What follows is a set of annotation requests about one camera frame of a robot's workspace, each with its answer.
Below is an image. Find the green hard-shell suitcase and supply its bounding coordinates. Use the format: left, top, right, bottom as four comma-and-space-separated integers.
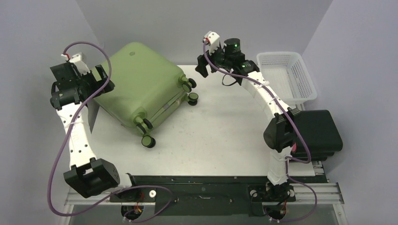
94, 42, 199, 148

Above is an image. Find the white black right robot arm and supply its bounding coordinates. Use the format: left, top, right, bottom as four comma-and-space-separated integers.
195, 37, 301, 200

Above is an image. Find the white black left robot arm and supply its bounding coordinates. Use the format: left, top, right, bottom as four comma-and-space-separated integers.
50, 62, 121, 198

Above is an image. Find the white perforated plastic basket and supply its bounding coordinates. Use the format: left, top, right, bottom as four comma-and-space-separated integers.
257, 52, 317, 105

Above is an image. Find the black and pink storage organizer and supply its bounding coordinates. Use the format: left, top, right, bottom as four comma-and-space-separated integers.
294, 110, 343, 161

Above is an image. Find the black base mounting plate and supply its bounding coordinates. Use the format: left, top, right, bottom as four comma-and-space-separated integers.
77, 175, 329, 217

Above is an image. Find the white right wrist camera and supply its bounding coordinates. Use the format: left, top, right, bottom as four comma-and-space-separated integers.
202, 31, 220, 55

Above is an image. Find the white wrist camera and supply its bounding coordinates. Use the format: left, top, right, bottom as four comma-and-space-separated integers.
69, 52, 90, 75
202, 31, 220, 55

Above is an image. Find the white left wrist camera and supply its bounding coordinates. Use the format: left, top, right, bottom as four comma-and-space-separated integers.
69, 52, 90, 75

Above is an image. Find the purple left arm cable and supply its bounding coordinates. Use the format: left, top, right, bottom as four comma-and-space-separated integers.
46, 41, 174, 224

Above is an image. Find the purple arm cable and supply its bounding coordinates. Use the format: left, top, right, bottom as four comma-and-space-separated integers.
202, 40, 318, 224
46, 41, 174, 224

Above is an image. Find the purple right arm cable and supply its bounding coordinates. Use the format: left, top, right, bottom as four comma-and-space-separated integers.
202, 40, 318, 224

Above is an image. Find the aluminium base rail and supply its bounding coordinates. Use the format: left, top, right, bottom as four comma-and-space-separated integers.
65, 183, 344, 205

